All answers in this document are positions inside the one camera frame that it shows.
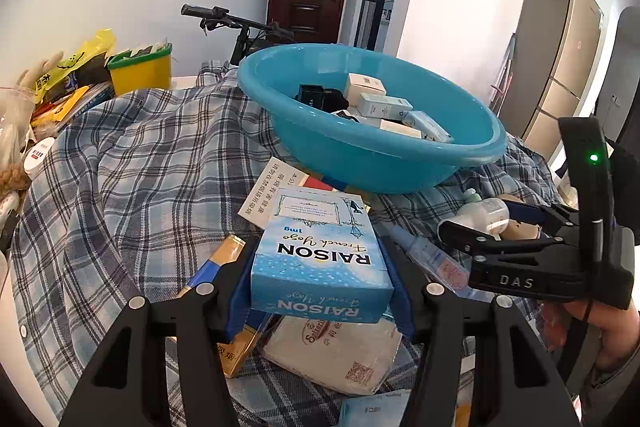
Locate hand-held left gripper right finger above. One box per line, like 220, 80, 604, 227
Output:
377, 237, 581, 427

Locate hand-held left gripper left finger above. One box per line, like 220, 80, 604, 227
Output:
59, 234, 261, 427

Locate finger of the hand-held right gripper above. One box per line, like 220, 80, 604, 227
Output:
437, 217, 556, 260
502, 199, 583, 243

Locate white lotion bottle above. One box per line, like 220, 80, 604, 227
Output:
462, 189, 511, 235

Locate blue plastic basin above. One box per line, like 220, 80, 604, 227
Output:
237, 44, 508, 194

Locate light blue cigarette box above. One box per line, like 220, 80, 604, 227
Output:
250, 187, 396, 325

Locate translucent light blue box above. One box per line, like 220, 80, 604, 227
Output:
402, 110, 455, 144

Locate pale teal carton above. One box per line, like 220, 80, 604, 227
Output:
356, 93, 413, 118

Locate black cosmetic box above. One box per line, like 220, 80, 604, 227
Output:
295, 84, 348, 112

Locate person's right hand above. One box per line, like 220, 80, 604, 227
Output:
567, 297, 640, 373

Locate beige round compact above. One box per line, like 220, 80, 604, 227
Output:
495, 197, 543, 242

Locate orange and blue cigarette pack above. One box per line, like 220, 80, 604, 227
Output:
180, 234, 261, 378

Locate pink and blue tube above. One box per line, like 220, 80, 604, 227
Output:
387, 224, 473, 295

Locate white tissue pack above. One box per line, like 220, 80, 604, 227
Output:
262, 314, 403, 397

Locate light blue wet wipes pack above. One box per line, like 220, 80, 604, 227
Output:
339, 389, 413, 427

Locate red and white cigarette box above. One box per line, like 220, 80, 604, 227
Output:
238, 155, 351, 228

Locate white flat box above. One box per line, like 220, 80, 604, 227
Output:
357, 117, 423, 138

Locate gold refrigerator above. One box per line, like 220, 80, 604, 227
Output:
497, 0, 606, 162

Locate blue plaid cloth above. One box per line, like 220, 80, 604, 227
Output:
10, 67, 581, 427

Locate white cube box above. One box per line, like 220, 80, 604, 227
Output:
344, 73, 387, 100

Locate yellow bin with green rim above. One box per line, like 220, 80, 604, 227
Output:
107, 43, 173, 96

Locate white jar with red label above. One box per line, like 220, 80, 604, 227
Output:
22, 138, 56, 180

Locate stack of yellow books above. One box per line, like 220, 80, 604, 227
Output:
30, 84, 116, 128

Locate clear plastic bag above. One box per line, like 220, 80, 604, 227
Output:
0, 87, 38, 208

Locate yellow plastic bag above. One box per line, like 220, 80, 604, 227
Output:
30, 28, 117, 105

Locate beige plush toy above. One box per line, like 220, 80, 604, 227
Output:
15, 52, 66, 88

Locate mop handles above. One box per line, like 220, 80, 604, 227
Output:
490, 32, 518, 118

